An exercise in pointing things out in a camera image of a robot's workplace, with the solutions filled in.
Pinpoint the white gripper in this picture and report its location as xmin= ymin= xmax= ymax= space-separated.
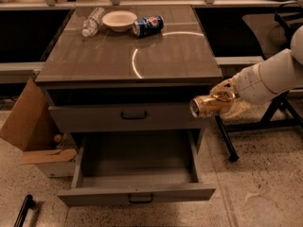
xmin=209 ymin=63 xmax=278 ymax=121

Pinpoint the orange soda can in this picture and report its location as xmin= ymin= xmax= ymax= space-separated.
xmin=189 ymin=91 xmax=236 ymax=118

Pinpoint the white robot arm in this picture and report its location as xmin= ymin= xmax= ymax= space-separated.
xmin=204 ymin=27 xmax=303 ymax=117

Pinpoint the grey drawer cabinet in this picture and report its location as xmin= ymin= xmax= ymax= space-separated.
xmin=34 ymin=4 xmax=223 ymax=187

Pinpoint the blue pepsi can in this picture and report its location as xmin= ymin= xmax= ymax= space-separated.
xmin=133 ymin=15 xmax=164 ymax=38

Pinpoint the open grey lower drawer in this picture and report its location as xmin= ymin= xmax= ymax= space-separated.
xmin=58 ymin=130 xmax=215 ymax=206

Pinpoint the closed grey upper drawer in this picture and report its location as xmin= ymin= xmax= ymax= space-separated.
xmin=48 ymin=103 xmax=211 ymax=132

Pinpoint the black chair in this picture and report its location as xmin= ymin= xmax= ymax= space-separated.
xmin=215 ymin=2 xmax=303 ymax=162

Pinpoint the white bowl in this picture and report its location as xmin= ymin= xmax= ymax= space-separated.
xmin=102 ymin=10 xmax=137 ymax=32

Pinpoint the clear plastic water bottle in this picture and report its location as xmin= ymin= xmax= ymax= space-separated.
xmin=81 ymin=8 xmax=104 ymax=37

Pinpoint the small orange ball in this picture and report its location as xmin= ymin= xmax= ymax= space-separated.
xmin=53 ymin=134 xmax=62 ymax=144

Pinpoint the brown cardboard box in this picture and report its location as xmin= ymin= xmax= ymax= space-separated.
xmin=0 ymin=79 xmax=77 ymax=178

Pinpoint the black bar on floor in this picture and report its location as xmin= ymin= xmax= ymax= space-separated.
xmin=13 ymin=195 xmax=35 ymax=227

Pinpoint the black upper drawer handle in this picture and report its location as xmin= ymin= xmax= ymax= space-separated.
xmin=120 ymin=112 xmax=148 ymax=120

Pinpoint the black drawer handle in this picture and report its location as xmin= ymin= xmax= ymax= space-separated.
xmin=128 ymin=194 xmax=153 ymax=204
xmin=120 ymin=112 xmax=148 ymax=120

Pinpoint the black lower drawer handle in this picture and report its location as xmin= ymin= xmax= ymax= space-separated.
xmin=128 ymin=194 xmax=153 ymax=204

